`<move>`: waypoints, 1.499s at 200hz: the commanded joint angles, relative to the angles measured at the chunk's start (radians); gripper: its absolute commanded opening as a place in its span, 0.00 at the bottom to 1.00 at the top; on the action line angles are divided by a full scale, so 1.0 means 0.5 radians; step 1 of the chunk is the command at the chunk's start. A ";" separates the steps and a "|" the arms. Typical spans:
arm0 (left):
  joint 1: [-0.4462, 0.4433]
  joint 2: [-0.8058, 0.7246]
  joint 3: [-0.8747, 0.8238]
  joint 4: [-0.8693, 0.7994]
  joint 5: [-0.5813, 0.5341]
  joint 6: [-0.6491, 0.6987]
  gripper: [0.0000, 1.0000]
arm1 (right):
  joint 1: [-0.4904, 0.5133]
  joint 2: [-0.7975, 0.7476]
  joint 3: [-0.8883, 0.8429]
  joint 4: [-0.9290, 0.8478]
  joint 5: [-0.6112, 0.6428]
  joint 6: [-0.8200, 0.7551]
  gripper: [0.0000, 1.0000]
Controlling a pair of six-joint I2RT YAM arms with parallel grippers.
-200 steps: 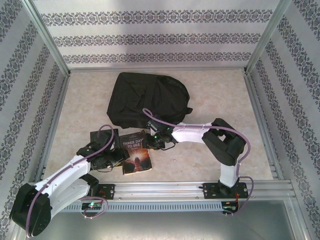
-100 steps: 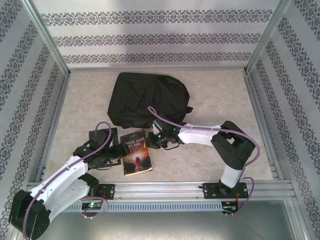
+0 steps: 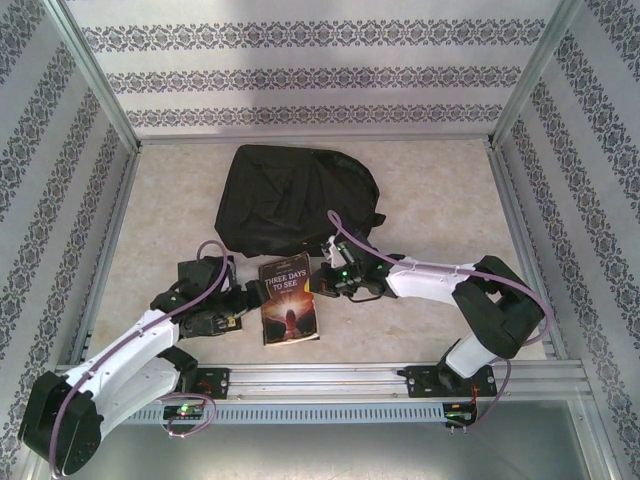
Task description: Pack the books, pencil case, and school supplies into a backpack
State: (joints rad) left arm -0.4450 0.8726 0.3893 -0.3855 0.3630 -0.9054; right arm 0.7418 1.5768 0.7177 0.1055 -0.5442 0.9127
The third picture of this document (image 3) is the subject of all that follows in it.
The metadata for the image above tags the left controller board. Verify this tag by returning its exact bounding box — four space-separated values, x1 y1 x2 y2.
163 404 205 420

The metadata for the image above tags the aluminium mounting rail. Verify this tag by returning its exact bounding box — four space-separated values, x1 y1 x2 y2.
47 363 594 401

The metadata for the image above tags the aluminium frame post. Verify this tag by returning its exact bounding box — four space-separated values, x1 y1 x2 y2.
487 0 584 149
42 0 144 151

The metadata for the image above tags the controller board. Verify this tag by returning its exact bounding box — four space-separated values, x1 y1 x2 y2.
163 404 205 420
444 402 479 429

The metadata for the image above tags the grey slotted cable duct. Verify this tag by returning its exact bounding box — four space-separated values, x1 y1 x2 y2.
122 402 446 426

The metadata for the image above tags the Three Days to See book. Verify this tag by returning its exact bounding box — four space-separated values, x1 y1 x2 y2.
258 252 322 347

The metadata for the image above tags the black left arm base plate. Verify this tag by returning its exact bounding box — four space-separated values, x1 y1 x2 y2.
174 367 232 401

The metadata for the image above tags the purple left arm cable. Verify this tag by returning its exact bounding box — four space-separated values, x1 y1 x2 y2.
47 239 229 476

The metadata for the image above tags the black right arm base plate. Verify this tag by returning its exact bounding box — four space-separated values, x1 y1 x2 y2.
404 363 499 400

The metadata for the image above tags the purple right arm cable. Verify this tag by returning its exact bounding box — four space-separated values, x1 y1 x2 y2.
325 209 551 431

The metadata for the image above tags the right controller board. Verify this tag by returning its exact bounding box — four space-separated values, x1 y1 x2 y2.
444 402 479 429

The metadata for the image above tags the aluminium side rail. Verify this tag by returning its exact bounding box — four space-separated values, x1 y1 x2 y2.
69 147 144 365
487 147 571 362

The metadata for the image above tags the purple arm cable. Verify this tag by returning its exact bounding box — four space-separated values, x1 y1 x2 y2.
47 239 229 476
325 209 551 431

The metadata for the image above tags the black backpack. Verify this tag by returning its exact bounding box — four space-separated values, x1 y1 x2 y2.
213 143 387 259

